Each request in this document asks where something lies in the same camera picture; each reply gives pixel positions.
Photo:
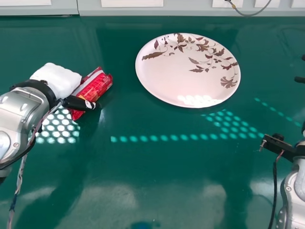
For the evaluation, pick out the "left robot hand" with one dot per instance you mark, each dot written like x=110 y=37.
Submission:
x=57 y=78

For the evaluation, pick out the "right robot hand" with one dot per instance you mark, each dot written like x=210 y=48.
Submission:
x=300 y=80

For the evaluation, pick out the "red biscuit packet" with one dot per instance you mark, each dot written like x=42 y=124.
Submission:
x=97 y=86

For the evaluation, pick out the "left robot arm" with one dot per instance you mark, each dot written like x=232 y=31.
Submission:
x=21 y=107

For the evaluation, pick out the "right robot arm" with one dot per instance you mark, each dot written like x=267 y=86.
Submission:
x=293 y=190

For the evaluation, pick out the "white data port plate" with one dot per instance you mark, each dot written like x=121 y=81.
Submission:
x=259 y=3
x=219 y=3
x=297 y=3

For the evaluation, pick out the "white power socket plate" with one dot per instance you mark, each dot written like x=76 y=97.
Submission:
x=131 y=3
x=23 y=2

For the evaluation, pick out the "plate with brown leaf pattern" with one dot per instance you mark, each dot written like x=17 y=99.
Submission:
x=181 y=78

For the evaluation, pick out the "grey socket trunking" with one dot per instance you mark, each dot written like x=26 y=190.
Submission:
x=35 y=10
x=190 y=10

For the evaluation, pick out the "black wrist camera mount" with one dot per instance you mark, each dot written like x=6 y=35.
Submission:
x=276 y=144

